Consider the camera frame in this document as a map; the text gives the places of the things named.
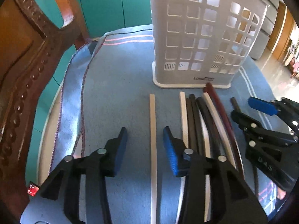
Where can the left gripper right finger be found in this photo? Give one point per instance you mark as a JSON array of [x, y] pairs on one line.
[[212, 185]]

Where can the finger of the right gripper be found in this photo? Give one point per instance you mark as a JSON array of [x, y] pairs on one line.
[[285, 109], [254, 128]]

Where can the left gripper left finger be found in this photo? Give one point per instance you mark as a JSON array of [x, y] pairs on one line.
[[61, 190]]

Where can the cream chopstick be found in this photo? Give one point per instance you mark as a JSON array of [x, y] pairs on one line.
[[185, 138]]

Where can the black chopstick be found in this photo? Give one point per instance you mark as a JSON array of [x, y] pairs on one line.
[[191, 127], [207, 136]]

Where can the white chopstick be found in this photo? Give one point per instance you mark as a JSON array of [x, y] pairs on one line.
[[221, 129]]

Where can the dark red chopstick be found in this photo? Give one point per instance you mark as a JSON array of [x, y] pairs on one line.
[[227, 124]]

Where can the cream chopstick alone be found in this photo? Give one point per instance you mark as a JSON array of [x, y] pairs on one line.
[[153, 159]]

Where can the small red display device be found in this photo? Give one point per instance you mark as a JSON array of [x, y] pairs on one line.
[[32, 189]]

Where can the white plastic utensil basket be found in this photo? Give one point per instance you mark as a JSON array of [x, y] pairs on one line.
[[203, 41]]

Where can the blue striped cloth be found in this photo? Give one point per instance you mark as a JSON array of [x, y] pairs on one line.
[[106, 87]]

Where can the silver refrigerator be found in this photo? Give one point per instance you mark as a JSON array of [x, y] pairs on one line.
[[266, 29]]

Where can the carved wooden chair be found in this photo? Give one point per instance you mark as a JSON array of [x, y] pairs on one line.
[[31, 48]]

